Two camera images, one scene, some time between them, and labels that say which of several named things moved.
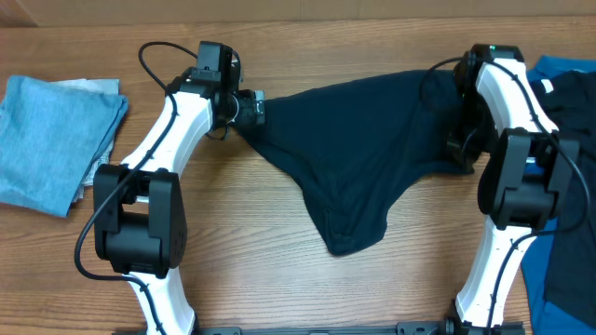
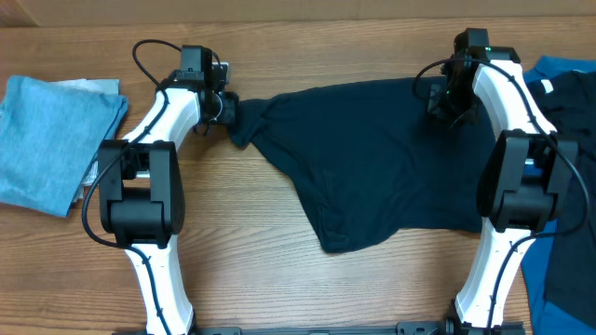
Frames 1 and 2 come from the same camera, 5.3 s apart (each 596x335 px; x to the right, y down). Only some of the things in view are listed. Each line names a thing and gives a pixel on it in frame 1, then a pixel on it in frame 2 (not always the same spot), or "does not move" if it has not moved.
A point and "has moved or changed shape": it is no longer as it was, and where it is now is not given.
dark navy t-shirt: (355, 143) has moved or changed shape
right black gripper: (464, 152) to (438, 100)
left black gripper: (253, 107) to (231, 108)
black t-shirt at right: (569, 99) does not move
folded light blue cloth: (51, 138) does not move
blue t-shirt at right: (536, 260) does not move
